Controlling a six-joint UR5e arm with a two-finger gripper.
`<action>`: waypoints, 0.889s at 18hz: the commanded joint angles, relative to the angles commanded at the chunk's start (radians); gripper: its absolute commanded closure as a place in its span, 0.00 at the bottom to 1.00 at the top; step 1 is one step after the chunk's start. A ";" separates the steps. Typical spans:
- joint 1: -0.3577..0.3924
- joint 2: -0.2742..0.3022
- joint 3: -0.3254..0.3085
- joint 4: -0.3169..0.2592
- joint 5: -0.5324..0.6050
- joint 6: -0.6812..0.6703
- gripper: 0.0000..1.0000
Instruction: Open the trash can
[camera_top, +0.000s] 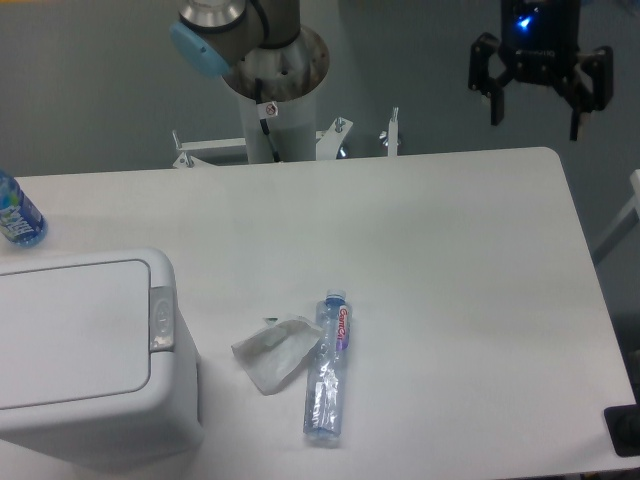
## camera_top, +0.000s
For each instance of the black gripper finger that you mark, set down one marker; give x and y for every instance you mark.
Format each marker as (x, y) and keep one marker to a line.
(479, 78)
(588, 86)

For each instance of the blue labelled water bottle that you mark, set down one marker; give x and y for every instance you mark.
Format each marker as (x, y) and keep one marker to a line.
(22, 223)

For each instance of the white frame at right edge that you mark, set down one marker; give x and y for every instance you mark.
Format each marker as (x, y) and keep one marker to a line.
(622, 223)

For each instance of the crushed clear plastic bottle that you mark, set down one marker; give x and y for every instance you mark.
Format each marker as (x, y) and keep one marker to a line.
(327, 373)

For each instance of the white push-lid trash can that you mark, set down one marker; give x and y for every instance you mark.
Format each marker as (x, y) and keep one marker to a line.
(98, 367)

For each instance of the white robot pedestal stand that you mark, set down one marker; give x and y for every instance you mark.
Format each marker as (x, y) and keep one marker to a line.
(272, 132)

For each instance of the black clamp at table edge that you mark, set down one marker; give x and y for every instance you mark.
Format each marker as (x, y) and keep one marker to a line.
(623, 426)

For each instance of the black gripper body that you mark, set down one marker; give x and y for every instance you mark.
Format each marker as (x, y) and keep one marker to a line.
(539, 39)

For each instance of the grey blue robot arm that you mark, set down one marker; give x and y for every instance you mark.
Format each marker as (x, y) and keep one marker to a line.
(216, 36)

